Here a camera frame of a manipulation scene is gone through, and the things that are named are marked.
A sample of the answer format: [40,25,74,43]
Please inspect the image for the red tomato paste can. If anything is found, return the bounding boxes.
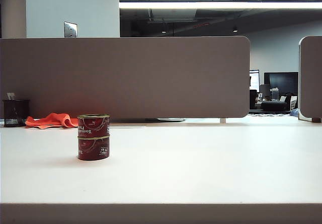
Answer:
[77,135,111,161]
[77,114,111,138]

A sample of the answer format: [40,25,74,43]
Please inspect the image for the wide grey desk divider panel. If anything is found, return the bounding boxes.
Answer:
[0,35,252,120]

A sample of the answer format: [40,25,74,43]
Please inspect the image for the white computer monitor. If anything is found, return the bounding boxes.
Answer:
[250,69,260,92]

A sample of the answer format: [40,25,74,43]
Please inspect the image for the orange cloth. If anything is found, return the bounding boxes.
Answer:
[25,112,79,129]

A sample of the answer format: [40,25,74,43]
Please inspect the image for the black sofa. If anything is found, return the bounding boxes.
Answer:
[261,101,288,112]

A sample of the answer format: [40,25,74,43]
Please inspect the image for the long ceiling light strip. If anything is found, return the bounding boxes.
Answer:
[119,1,322,9]

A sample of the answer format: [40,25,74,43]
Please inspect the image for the large black screen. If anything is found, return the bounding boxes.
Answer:
[264,71,299,95]

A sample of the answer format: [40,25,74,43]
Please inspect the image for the black mesh pen holder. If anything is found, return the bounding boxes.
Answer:
[2,99,31,127]

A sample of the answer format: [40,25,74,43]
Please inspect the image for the narrow grey desk divider panel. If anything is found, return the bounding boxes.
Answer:
[298,35,322,122]

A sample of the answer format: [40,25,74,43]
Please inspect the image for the metal wall switch plate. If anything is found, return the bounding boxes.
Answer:
[63,21,78,38]

